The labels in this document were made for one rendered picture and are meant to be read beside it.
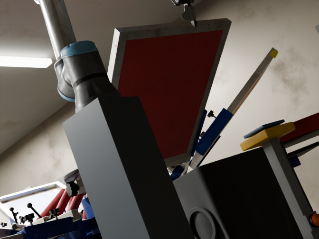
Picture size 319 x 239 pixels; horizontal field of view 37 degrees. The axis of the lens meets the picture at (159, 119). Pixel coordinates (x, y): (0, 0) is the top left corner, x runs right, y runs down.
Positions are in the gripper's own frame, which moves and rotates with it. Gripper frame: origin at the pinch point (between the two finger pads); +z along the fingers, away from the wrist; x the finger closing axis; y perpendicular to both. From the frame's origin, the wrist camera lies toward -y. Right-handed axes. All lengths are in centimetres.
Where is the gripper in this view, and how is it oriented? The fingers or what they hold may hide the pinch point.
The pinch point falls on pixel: (204, 12)
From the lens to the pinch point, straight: 188.2
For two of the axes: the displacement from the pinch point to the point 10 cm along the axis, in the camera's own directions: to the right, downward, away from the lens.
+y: -8.1, 1.8, -5.6
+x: 3.4, -6.3, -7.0
